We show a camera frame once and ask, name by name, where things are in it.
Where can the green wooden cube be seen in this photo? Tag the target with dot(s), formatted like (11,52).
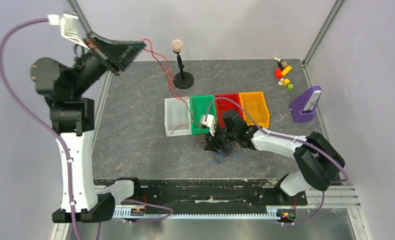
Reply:
(290,87)

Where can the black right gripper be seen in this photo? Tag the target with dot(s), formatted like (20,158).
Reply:
(219,137)

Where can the red wooden block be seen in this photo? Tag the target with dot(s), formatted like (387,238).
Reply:
(278,73)

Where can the black microphone stand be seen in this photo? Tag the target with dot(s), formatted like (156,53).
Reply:
(182,80)

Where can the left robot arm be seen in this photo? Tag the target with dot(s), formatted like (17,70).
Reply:
(73,122)

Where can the yellow wooden bar block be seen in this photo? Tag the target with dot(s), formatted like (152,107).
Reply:
(286,70)

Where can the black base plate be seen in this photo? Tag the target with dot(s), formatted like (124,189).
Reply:
(215,196)

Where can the red plastic bin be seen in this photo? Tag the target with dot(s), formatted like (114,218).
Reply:
(223,105)

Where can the purple metronome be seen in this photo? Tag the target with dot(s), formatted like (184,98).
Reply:
(303,107)

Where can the yellow wooden cube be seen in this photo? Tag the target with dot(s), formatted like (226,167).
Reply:
(286,82)

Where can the white transparent plastic bin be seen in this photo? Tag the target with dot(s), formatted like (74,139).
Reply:
(177,120)

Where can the white wooden knob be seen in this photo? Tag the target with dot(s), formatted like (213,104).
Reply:
(280,82)

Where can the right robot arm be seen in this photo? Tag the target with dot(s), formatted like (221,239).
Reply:
(318,162)

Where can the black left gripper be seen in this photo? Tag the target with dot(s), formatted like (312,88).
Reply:
(114,54)

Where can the green plastic bin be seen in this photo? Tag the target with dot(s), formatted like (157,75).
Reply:
(199,105)

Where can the orange plastic bin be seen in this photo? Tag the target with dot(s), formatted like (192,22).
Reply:
(255,104)

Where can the brown wooden cube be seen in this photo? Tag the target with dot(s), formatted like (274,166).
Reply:
(284,64)

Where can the white cable duct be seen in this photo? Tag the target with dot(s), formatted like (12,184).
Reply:
(127,213)

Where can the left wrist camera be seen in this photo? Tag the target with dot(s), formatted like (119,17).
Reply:
(68,27)

